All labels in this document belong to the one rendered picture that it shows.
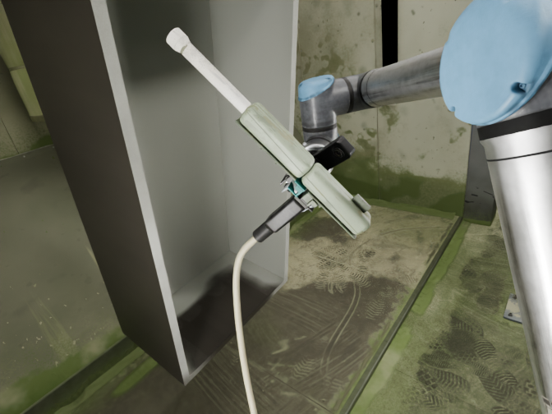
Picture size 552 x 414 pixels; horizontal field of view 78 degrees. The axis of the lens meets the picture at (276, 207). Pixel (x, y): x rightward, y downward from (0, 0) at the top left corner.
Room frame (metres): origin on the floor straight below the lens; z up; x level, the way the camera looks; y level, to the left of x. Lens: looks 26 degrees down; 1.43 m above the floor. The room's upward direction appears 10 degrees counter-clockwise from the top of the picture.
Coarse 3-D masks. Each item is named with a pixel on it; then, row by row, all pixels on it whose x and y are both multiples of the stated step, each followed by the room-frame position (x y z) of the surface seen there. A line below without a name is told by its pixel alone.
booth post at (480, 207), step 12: (480, 144) 2.11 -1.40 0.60; (480, 156) 2.11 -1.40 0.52; (468, 168) 2.15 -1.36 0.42; (480, 168) 2.10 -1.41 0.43; (468, 180) 2.14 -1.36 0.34; (480, 180) 2.10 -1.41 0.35; (468, 192) 2.14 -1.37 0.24; (480, 192) 2.09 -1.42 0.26; (492, 192) 2.04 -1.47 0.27; (468, 204) 2.13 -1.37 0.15; (480, 204) 2.08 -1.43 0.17; (492, 204) 2.03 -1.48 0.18; (468, 216) 2.13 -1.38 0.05; (480, 216) 2.08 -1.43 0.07; (492, 216) 2.05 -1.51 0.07
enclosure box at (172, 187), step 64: (64, 0) 0.70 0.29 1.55; (128, 0) 1.10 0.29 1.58; (192, 0) 1.27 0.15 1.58; (256, 0) 1.19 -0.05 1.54; (64, 64) 0.76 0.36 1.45; (128, 64) 1.09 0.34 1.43; (256, 64) 1.22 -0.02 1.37; (64, 128) 0.84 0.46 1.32; (128, 128) 0.68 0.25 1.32; (192, 128) 1.27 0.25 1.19; (128, 192) 0.72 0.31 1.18; (192, 192) 1.27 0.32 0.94; (256, 192) 1.29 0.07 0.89; (128, 256) 0.80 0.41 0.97; (192, 256) 1.28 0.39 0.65; (256, 256) 1.35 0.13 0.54; (128, 320) 0.94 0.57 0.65; (192, 320) 1.05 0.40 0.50
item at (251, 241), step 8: (248, 240) 0.65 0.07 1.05; (248, 248) 0.64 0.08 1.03; (240, 256) 0.65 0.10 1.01; (240, 264) 0.65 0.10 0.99; (232, 280) 0.65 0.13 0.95; (232, 288) 0.64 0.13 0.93; (240, 304) 0.64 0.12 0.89; (240, 312) 0.63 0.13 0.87; (240, 320) 0.62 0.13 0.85; (240, 328) 0.61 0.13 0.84; (240, 336) 0.61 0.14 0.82; (240, 344) 0.60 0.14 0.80; (240, 352) 0.60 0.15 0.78; (248, 376) 0.58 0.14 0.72; (248, 384) 0.57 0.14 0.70; (248, 392) 0.56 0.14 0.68; (248, 400) 0.56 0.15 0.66
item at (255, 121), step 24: (192, 48) 0.65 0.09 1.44; (216, 72) 0.64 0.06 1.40; (240, 96) 0.62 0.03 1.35; (240, 120) 0.61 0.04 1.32; (264, 120) 0.60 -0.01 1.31; (264, 144) 0.60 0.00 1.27; (288, 144) 0.58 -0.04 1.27; (288, 168) 0.58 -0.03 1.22; (312, 168) 0.58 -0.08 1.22; (312, 192) 0.57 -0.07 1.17; (336, 192) 0.56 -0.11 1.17; (288, 216) 0.60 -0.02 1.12; (336, 216) 0.56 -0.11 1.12; (360, 216) 0.54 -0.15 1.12
